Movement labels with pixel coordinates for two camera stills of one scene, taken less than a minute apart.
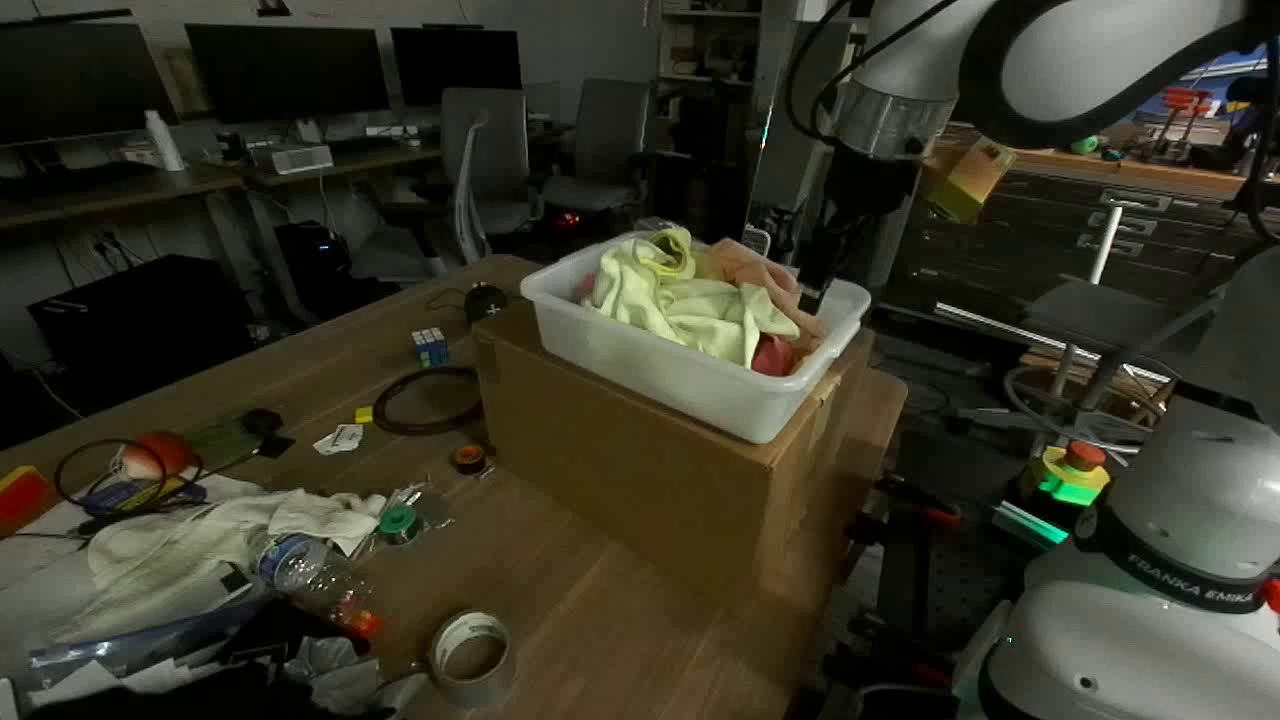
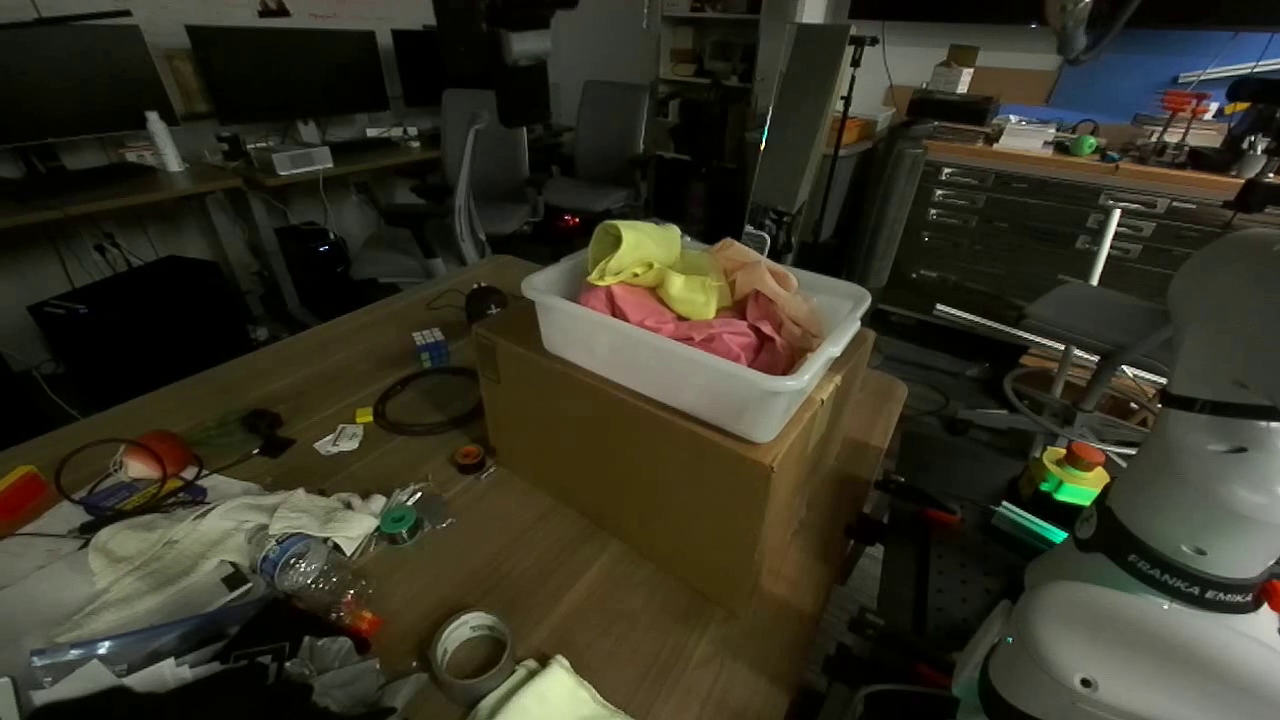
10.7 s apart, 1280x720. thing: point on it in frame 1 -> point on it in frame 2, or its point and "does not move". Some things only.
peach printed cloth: [735, 260] does not move
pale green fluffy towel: [659, 272] -> [551, 688]
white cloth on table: [161, 559] does not move
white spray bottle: [166, 142] does not move
